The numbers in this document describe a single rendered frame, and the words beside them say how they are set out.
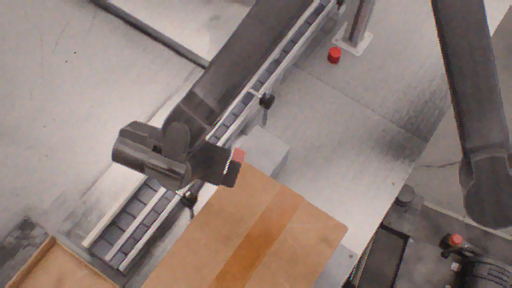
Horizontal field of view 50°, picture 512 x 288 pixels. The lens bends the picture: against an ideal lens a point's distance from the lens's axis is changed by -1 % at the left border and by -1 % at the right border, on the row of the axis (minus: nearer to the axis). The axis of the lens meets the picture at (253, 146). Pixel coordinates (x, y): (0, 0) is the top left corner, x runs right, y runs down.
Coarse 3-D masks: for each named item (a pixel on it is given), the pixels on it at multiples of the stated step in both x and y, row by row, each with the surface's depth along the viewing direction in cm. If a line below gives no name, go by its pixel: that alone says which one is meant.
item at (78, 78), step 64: (0, 0) 154; (64, 0) 155; (384, 0) 160; (0, 64) 145; (64, 64) 146; (128, 64) 147; (192, 64) 147; (320, 64) 149; (384, 64) 150; (0, 128) 137; (64, 128) 138; (320, 128) 140; (384, 128) 141; (0, 192) 130; (64, 192) 130; (320, 192) 133; (384, 192) 134; (0, 256) 123
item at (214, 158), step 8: (208, 144) 89; (216, 144) 89; (200, 152) 85; (208, 152) 88; (216, 152) 89; (224, 152) 89; (200, 160) 84; (208, 160) 87; (216, 160) 89; (224, 160) 89; (208, 168) 89; (216, 168) 90; (224, 168) 89; (200, 176) 91; (208, 176) 90; (216, 176) 90; (216, 184) 90
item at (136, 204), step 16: (304, 32) 147; (288, 48) 145; (272, 64) 142; (240, 112) 136; (224, 128) 134; (144, 192) 126; (128, 208) 124; (144, 208) 124; (160, 208) 124; (112, 224) 122; (128, 224) 122; (144, 224) 123; (96, 240) 121; (112, 240) 121; (128, 240) 121
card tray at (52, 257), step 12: (48, 240) 121; (36, 252) 120; (48, 252) 124; (60, 252) 124; (72, 252) 124; (36, 264) 122; (48, 264) 122; (60, 264) 122; (72, 264) 123; (84, 264) 123; (24, 276) 121; (36, 276) 121; (48, 276) 121; (60, 276) 121; (72, 276) 121; (84, 276) 122; (96, 276) 122
